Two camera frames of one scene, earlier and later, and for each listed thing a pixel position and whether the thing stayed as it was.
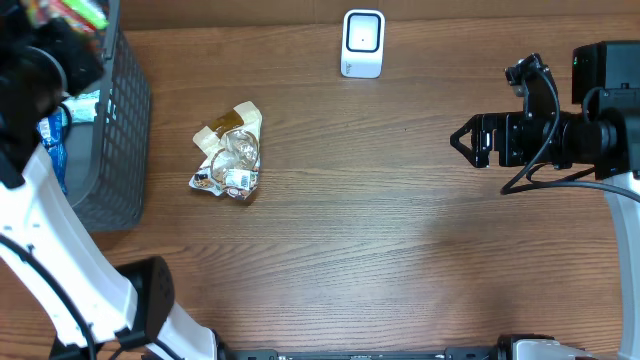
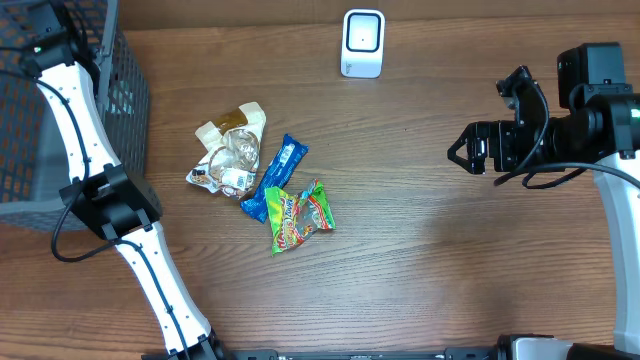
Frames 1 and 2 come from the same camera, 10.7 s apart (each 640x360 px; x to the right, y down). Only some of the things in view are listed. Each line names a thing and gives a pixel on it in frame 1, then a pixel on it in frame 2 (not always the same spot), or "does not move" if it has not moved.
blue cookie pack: [52, 134] -> [287, 158]
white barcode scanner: [363, 43] does not move
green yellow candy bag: [78, 14] -> [292, 220]
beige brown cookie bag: [232, 148] does not move
